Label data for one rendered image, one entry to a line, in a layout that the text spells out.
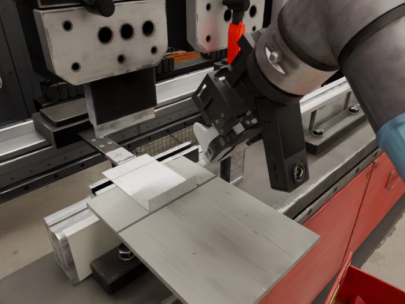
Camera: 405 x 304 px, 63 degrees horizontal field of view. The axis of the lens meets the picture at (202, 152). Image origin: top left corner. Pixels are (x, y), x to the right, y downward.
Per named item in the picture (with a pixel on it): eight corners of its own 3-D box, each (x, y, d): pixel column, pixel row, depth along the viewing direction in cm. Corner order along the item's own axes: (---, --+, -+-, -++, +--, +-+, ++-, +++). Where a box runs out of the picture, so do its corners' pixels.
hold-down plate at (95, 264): (110, 297, 48) (107, 283, 46) (92, 274, 51) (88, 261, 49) (244, 204, 65) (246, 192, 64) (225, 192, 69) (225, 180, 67)
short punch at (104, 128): (99, 140, 45) (87, 72, 40) (92, 136, 46) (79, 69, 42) (158, 119, 51) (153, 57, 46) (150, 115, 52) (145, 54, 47)
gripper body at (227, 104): (230, 85, 46) (279, 22, 36) (264, 136, 45) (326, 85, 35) (187, 101, 42) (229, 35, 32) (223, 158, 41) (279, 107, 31)
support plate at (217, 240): (220, 341, 31) (220, 335, 30) (87, 207, 47) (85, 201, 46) (319, 241, 41) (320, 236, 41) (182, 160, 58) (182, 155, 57)
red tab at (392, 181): (390, 190, 122) (396, 175, 118) (384, 188, 123) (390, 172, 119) (404, 174, 131) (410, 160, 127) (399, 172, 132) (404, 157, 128)
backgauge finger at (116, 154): (96, 184, 52) (90, 158, 50) (35, 130, 69) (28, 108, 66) (156, 157, 59) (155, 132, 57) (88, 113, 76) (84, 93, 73)
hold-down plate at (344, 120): (314, 155, 81) (317, 145, 79) (296, 147, 84) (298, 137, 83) (367, 119, 99) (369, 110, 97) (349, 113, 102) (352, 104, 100)
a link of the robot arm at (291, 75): (359, 60, 31) (307, 83, 27) (325, 88, 35) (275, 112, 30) (312, -1, 32) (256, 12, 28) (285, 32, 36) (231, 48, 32)
